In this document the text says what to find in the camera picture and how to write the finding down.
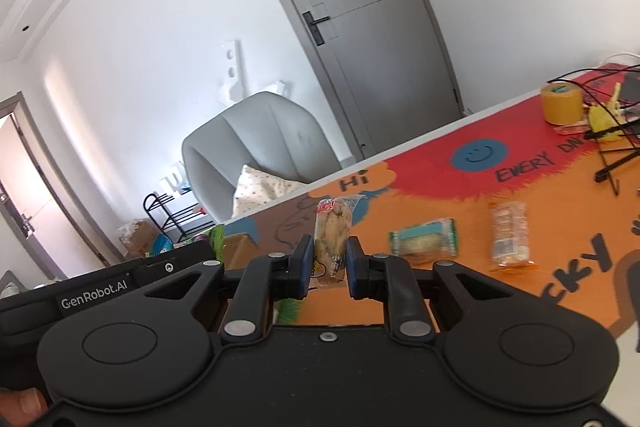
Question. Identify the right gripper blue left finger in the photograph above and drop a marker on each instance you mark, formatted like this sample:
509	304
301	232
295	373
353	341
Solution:
253	290

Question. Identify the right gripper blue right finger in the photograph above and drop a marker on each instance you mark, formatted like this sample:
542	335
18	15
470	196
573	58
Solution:
389	280

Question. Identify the small mixed nut snack pack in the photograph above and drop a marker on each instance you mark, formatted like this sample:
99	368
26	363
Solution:
332	229

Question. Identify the left hand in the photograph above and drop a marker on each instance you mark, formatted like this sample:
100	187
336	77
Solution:
21	408

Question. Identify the brown cardboard box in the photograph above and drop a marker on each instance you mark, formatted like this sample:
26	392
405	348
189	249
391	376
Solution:
239	250

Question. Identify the green round cookie pack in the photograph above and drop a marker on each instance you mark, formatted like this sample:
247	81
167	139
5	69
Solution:
428	241

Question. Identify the brown paper bag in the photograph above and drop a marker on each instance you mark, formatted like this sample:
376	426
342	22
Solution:
138	237

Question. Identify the white dotted cushion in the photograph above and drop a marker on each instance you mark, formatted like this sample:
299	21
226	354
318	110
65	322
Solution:
256	188

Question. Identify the black metal shoe rack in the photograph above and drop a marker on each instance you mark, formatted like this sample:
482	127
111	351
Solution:
176	221

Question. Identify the orange cracker pack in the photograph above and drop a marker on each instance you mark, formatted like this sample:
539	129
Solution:
510	238

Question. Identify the grey armchair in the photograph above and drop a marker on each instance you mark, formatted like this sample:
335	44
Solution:
267	132

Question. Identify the open wooden door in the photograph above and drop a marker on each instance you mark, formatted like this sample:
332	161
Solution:
41	220

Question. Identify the black folding stand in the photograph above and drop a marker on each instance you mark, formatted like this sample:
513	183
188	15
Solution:
617	148

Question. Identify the yellow tape roll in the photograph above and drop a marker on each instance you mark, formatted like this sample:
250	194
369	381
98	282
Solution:
562	103

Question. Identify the yellow toy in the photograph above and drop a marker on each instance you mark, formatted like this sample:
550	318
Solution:
609	116

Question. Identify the grey door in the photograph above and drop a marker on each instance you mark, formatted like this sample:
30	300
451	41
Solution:
384	69

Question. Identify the white wall panel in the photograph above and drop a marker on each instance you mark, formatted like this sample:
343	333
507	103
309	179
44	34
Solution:
232	89

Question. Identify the black door handle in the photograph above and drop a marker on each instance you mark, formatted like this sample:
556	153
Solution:
312	25

